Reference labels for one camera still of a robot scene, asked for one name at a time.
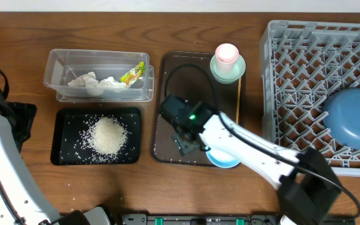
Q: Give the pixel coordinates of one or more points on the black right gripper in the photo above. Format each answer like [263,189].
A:
[184,148]

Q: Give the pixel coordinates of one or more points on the light blue small bowl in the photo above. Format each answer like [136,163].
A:
[221,159]

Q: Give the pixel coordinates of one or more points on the white rice pile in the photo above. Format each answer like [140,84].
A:
[106,136]

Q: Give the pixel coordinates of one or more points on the green yellow snack wrapper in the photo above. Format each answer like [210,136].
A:
[133,75]

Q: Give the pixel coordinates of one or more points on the pink plastic cup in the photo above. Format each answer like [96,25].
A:
[226,56]

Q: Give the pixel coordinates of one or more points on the white tissue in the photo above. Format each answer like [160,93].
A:
[95,87]

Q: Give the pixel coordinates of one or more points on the dark blue plate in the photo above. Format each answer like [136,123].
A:
[343,117]

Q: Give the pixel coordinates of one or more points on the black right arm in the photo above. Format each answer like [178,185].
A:
[306,185]

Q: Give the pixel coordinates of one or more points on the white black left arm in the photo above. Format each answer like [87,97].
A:
[21,200]

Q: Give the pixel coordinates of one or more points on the grey dishwasher rack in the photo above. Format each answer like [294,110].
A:
[302,63]

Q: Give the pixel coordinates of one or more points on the dark brown serving tray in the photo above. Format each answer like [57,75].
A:
[183,74]

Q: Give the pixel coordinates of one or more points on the wooden chopstick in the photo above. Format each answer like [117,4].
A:
[238,100]

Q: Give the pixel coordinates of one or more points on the mint green bowl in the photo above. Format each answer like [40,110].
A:
[227,73]

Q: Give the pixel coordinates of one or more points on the black rectangular tray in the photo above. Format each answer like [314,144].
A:
[67,137]

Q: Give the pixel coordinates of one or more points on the clear plastic bin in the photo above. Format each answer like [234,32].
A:
[64,65]

